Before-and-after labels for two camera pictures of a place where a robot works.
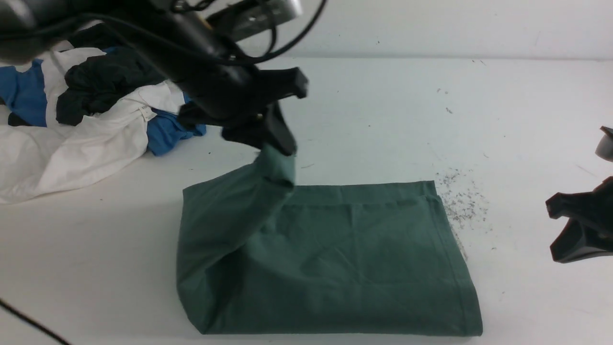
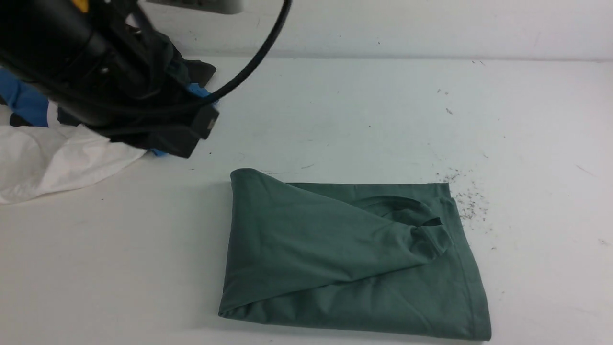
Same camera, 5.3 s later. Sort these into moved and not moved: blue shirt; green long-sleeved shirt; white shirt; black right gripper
Moved: black right gripper; green long-sleeved shirt
Not moved: blue shirt; white shirt
